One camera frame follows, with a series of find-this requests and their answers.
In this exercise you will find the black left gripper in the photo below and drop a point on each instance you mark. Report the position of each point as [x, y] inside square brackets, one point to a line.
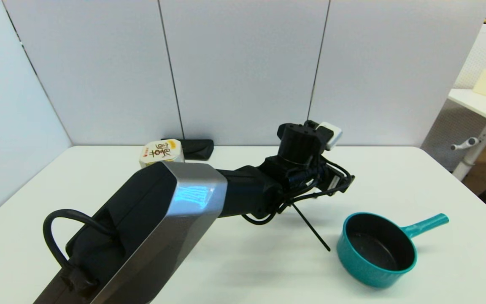
[332, 179]

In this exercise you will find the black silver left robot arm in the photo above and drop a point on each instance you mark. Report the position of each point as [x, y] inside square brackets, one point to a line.
[192, 198]

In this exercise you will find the black zip tie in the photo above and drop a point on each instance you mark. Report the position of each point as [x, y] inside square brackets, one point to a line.
[310, 228]

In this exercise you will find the teal plastic saucepan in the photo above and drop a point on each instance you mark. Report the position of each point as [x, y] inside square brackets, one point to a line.
[365, 270]

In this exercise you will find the black pouch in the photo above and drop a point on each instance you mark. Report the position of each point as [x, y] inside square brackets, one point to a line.
[198, 148]

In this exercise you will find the white desk leg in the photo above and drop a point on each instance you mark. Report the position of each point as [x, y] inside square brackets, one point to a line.
[475, 156]

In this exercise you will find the white side desk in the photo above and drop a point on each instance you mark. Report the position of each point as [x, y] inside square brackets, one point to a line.
[479, 105]

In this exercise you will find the yellow hexagonal chips box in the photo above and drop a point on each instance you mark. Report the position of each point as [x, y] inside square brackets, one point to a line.
[160, 153]

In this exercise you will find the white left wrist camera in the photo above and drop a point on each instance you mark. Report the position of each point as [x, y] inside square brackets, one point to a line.
[330, 133]

